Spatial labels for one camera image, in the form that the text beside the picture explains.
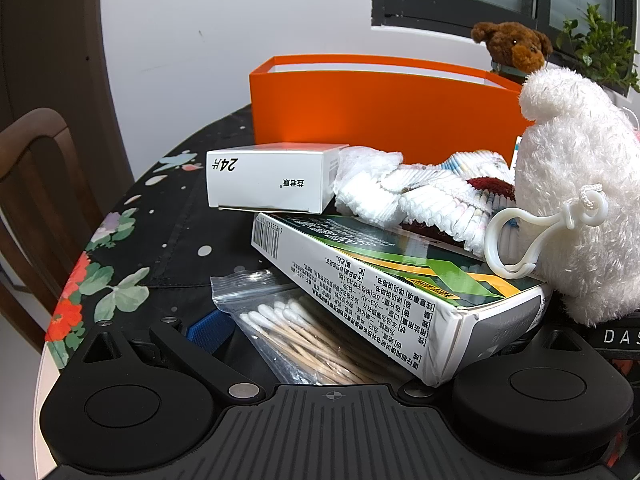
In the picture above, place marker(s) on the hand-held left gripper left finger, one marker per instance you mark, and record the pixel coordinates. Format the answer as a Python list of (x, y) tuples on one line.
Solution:
[(210, 327)]

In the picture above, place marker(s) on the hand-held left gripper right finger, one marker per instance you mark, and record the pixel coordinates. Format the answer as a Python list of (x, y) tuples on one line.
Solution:
[(530, 347)]

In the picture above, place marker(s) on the bag of cotton swabs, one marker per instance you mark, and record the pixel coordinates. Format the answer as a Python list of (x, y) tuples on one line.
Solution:
[(280, 320)]

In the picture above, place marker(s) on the green medicine box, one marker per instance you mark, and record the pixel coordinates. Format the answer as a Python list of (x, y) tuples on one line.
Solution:
[(400, 280)]

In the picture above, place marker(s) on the white medicine box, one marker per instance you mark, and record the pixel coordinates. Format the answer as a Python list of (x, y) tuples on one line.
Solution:
[(270, 175)]

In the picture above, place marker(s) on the white plush toy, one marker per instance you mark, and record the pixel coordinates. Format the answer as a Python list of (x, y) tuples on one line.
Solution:
[(565, 135)]

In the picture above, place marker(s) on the orange storage box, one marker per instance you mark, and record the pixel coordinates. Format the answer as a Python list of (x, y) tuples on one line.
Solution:
[(350, 110)]

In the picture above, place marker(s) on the white pleated cloth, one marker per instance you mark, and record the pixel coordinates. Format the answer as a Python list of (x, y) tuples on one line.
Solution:
[(430, 200)]

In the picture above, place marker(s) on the wooden chair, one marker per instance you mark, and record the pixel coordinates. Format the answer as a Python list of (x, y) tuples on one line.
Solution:
[(40, 160)]

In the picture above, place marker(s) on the green potted plant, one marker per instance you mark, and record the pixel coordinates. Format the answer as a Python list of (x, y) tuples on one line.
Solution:
[(600, 50)]

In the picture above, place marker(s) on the brown plush dog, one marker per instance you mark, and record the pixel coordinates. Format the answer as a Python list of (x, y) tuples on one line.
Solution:
[(515, 45)]

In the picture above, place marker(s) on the dark framed window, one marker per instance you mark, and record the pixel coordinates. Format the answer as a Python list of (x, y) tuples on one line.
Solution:
[(450, 20)]

